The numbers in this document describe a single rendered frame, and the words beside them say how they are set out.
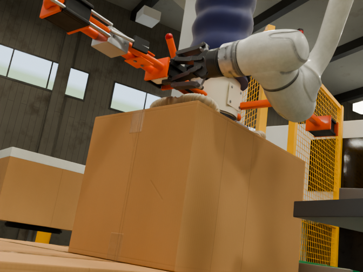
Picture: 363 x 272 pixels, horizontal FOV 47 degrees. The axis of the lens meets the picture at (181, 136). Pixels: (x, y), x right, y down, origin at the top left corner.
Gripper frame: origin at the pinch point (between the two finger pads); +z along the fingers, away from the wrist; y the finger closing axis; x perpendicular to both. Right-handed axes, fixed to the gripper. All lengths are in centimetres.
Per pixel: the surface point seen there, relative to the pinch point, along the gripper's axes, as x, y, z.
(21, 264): -45, 53, -21
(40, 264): -42, 53, -21
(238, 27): 22.1, -24.9, -9.1
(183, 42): 130, -98, 105
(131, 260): -5, 52, -5
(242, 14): 22.2, -29.3, -10.2
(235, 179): 12.7, 28.1, -19.6
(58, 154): 497, -130, 745
